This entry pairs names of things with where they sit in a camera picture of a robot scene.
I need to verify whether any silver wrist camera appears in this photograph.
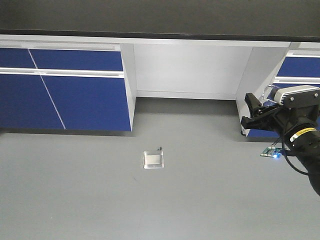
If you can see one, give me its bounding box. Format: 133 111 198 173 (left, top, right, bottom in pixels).
274 85 320 109

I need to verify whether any green circuit board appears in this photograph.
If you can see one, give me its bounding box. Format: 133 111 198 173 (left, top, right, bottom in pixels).
260 146 282 159

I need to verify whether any steel floor outlet plate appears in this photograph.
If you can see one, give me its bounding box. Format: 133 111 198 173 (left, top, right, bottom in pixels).
142 150 164 169

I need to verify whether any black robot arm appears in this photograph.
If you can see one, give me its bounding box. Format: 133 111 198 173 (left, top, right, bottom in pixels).
241 89 320 194

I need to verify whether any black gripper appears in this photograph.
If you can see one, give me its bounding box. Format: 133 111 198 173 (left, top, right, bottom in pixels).
240 93 320 140

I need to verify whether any small clear glass beaker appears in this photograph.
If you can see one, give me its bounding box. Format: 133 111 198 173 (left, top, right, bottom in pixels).
261 84 280 107

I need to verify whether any left blue cabinet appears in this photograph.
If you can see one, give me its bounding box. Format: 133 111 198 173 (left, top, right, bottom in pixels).
0 34 137 132

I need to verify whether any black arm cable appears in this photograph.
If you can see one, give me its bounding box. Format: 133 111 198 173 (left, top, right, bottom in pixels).
272 134 313 177

